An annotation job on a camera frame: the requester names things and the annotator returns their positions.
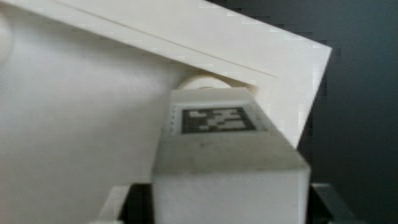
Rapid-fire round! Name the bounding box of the white leg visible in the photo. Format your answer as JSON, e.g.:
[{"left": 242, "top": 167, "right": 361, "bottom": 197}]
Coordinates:
[{"left": 151, "top": 77, "right": 311, "bottom": 224}]

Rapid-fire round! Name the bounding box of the white square tabletop part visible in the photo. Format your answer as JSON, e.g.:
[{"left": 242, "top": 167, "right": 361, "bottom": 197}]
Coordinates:
[{"left": 0, "top": 0, "right": 330, "bottom": 224}]

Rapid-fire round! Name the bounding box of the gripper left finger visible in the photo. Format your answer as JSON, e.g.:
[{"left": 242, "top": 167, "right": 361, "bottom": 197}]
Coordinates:
[{"left": 94, "top": 186, "right": 130, "bottom": 224}]

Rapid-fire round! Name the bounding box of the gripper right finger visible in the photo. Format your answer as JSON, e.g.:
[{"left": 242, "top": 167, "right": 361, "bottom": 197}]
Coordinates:
[{"left": 309, "top": 183, "right": 362, "bottom": 224}]

